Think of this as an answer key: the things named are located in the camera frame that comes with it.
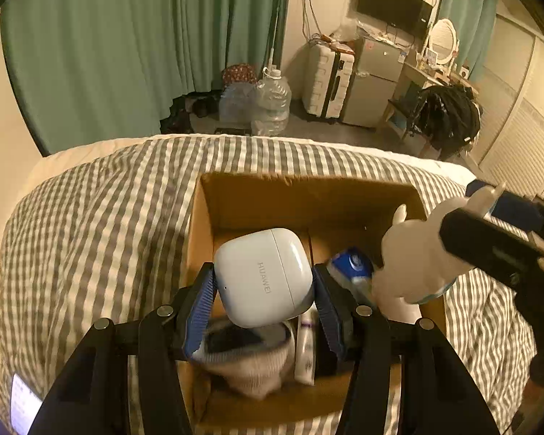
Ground white oval mirror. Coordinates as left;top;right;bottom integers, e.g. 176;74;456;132
424;18;461;73

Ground white suitcase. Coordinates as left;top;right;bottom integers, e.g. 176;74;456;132
301;41;357;121

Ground white louvered wardrobe doors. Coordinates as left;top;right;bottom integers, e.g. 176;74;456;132
465;11;544;204

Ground dark clothes pile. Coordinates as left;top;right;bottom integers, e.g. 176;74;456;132
412;85;481;161

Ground grey small fridge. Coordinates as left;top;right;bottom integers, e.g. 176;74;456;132
342;36;406;128

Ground white sock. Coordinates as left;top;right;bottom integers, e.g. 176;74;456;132
193;319;296;400

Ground white cream tube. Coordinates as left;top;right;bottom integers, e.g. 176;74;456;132
294;306;319;386

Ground blue round cream tin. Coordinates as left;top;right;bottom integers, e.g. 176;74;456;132
329;248;375;300

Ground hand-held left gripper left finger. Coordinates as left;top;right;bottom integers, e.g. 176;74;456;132
27;262;218;435

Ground wooden desk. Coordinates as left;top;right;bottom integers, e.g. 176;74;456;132
401;61;479;96

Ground brown cardboard box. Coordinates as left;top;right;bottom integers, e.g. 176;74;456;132
179;172;447;431

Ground white rabbit toy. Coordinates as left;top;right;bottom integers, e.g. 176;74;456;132
372;184;506;306

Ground floral bag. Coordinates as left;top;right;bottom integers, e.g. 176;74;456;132
221;63;258;87

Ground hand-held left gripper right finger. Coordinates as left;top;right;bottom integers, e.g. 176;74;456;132
312;265;502;435

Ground wide green curtain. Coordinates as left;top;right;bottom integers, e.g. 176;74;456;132
0;0;293;157

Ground clear large water bottle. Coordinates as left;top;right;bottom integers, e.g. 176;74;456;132
251;67;293;137

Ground black wall television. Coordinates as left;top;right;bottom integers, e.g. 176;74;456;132
356;0;434;39

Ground empty bluish water bottle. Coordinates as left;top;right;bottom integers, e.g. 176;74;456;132
218;82;259;131

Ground wall cable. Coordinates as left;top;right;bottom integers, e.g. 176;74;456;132
301;0;327;39

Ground narrow green curtain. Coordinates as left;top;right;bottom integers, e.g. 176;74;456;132
437;0;499;82

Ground white smartphone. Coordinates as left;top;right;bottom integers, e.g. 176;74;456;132
10;373;44;435

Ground white earbuds case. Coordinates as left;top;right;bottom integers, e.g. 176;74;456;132
213;228;316;328

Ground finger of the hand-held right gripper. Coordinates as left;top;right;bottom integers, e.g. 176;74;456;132
439;208;544;288
466;180;544;236

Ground clear plastic bag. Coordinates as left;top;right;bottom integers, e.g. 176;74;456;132
333;20;368;41

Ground dark shoes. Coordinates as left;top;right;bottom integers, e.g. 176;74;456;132
161;93;221;134

